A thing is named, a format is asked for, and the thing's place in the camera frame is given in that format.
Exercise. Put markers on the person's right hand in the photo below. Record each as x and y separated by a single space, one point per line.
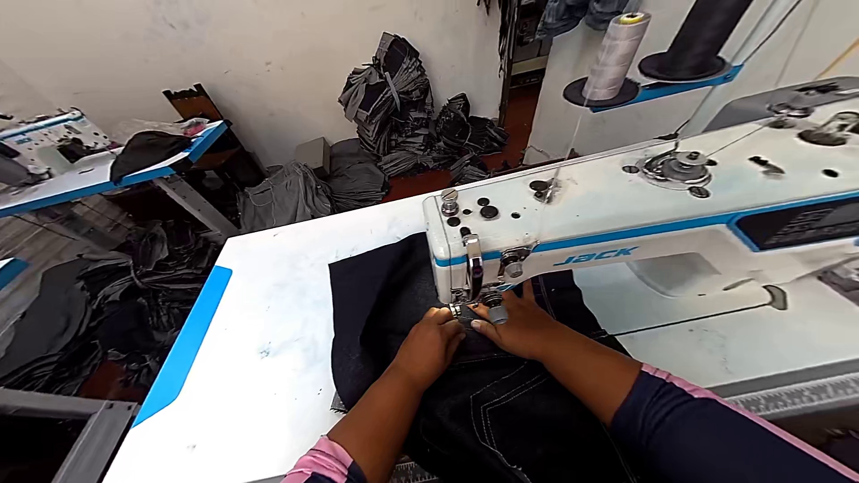
527 329

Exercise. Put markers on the person's left hand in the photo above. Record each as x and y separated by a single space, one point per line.
423 347

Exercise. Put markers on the person's right thumb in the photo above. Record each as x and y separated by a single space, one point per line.
486 329

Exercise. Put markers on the person's right fingers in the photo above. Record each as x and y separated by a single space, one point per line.
528 292

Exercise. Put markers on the person's left thumb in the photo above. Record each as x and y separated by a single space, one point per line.
456 344

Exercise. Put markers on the person's right index finger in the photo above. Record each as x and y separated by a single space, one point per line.
480 310

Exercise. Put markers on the person's left fingers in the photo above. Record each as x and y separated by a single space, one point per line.
443 318

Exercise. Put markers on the dark denim garment piece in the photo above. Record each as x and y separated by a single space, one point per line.
496 402

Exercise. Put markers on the person's left forearm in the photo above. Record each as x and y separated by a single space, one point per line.
379 416

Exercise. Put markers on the person's right forearm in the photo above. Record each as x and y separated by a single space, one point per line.
678 409

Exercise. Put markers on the white blue-striped sewing machine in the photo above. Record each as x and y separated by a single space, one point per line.
597 214

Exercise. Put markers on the white table with blue edge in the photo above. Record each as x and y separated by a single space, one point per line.
282 335

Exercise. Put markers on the pile of grey fabric pieces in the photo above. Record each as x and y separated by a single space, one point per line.
295 194

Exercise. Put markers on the grey box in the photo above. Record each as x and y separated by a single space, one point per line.
313 156

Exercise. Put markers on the stack of tied denim pieces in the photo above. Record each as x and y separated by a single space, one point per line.
392 94

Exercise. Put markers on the blue thread stand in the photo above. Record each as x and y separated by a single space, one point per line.
661 92

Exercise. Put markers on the dark shelf rack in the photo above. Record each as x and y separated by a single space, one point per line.
527 50

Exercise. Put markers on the white thread cone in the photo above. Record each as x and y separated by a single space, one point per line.
617 57

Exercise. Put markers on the hanging denim garments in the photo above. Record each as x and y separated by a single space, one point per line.
570 15

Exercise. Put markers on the black thread cone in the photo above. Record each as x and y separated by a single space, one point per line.
704 40

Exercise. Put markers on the brown wooden chair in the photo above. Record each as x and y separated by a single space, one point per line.
196 107

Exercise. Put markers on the clear plastic bag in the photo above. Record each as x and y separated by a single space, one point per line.
168 126

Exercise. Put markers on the black cloth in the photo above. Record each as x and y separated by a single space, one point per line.
144 154

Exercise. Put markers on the heap of dark denim pieces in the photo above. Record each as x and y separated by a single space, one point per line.
87 302

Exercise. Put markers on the small white blue-edged table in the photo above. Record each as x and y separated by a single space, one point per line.
87 180

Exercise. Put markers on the blue-edged table corner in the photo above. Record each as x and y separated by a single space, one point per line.
10 270

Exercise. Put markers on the grey metal frame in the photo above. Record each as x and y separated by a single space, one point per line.
94 436

